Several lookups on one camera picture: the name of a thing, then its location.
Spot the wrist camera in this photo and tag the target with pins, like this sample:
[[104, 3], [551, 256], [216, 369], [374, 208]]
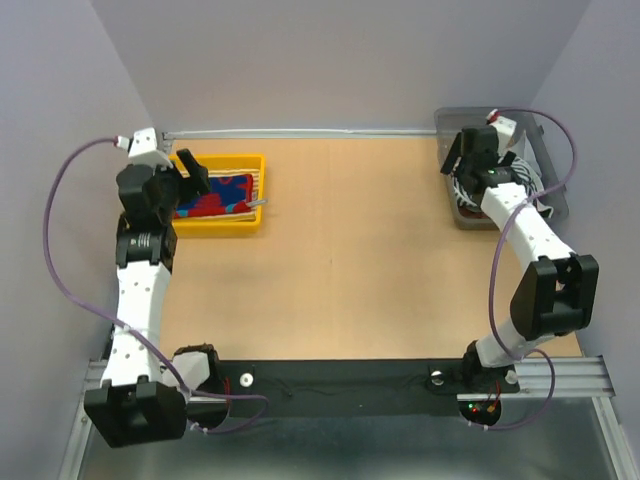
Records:
[[505, 128], [143, 148]]

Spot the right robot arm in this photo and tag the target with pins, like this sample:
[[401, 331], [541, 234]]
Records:
[[556, 293]]

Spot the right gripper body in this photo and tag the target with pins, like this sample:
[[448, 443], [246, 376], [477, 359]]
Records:
[[506, 158]]

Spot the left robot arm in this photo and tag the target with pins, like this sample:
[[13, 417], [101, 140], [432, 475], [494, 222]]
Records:
[[143, 396]]

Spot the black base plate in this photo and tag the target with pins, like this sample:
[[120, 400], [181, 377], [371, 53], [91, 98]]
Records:
[[333, 388]]

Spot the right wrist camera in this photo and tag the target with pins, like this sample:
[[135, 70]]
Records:
[[505, 128]]

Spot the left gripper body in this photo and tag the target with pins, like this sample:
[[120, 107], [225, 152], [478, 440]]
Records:
[[171, 183]]

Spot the yellow plastic tray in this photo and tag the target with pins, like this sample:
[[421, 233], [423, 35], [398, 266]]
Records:
[[234, 206]]

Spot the yellow striped towel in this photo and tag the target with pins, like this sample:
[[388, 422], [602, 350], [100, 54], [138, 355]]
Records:
[[255, 200]]

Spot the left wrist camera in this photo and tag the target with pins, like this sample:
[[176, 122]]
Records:
[[143, 148]]

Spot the turquoise red patterned towel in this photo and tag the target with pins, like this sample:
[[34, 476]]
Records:
[[220, 197]]

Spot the aluminium frame rail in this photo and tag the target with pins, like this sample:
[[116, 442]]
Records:
[[563, 377]]

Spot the black white striped towel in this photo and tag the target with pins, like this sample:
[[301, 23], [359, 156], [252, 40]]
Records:
[[528, 176]]

